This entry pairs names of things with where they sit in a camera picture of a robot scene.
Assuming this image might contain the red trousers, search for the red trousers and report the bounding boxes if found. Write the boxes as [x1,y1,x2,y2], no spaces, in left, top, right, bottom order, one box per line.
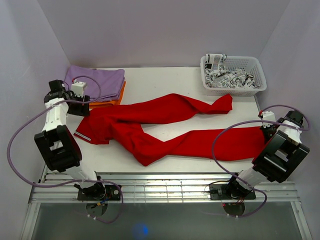
[76,96,260,173]

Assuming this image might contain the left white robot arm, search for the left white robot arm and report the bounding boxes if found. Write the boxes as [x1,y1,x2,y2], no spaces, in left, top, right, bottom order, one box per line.
[34,80,106,200]

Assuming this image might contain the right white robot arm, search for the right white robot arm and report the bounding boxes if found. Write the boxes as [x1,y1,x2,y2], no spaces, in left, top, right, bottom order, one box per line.
[225,110,310,200]

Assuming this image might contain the folded orange trousers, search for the folded orange trousers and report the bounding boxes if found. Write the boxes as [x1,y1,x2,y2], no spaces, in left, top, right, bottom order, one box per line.
[89,81,127,110]

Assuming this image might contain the folded purple trousers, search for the folded purple trousers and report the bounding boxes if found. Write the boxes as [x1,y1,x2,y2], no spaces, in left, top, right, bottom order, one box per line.
[64,65,125,102]

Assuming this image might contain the black white printed trousers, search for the black white printed trousers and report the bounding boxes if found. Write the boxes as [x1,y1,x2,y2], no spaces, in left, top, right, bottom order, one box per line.
[204,53,260,89]

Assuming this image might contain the white plastic basket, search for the white plastic basket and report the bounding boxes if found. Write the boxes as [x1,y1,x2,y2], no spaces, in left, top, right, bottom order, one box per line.
[200,55,267,97]

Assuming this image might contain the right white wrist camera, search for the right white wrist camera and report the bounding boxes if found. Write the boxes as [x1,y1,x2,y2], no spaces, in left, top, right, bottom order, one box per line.
[258,111,276,128]

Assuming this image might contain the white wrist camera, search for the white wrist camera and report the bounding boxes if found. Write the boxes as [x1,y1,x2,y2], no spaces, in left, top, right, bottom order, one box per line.
[71,81,87,98]
[258,111,276,128]

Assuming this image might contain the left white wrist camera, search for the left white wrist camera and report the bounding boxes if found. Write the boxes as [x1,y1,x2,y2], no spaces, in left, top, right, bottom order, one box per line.
[71,81,87,98]

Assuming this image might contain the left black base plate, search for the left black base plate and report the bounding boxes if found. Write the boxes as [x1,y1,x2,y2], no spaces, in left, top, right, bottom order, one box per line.
[74,183,121,202]

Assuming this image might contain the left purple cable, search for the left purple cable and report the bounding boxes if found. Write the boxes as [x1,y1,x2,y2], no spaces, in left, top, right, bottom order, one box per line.
[6,75,124,224]

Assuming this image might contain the aluminium frame rail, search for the aluminium frame rail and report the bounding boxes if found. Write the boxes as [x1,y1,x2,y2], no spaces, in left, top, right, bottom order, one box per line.
[29,173,300,204]

